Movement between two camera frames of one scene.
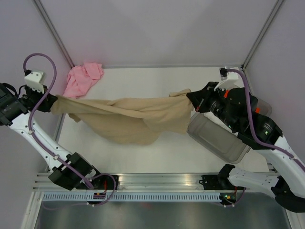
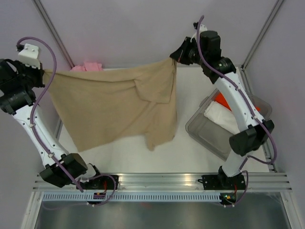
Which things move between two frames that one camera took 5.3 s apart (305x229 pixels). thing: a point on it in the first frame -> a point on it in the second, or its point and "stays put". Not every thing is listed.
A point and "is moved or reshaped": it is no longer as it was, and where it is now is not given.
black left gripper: [47, 103] -> [40, 73]
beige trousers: [135, 121] is moved or reshaped
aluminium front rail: [147, 182] stays put
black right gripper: [198, 98] -> [180, 55]
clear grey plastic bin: [206, 130] stays put
